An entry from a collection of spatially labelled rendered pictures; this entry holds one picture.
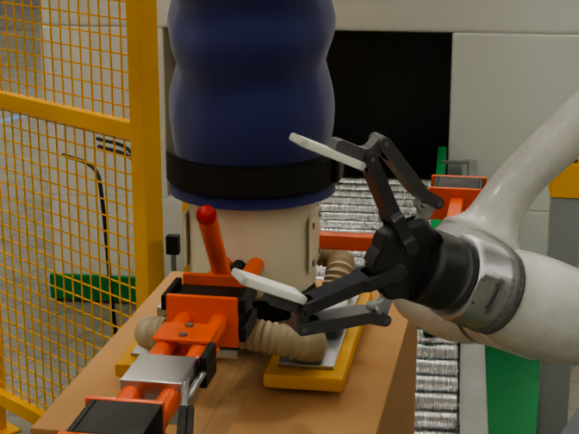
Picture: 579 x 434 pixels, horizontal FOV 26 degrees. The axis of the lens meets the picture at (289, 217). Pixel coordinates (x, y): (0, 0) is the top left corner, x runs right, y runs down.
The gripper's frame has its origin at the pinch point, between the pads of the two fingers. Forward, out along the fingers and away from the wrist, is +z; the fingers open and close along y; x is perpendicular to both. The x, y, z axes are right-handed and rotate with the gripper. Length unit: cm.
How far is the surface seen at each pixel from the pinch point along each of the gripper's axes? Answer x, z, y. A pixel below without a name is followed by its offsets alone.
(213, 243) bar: 27.1, -7.9, 9.4
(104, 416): -2.4, 8.8, 22.1
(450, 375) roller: 112, -110, 35
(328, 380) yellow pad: 26.2, -29.0, 20.7
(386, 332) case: 44, -46, 16
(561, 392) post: 99, -129, 28
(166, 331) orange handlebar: 18.0, -2.7, 18.4
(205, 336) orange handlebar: 15.0, -5.7, 17.0
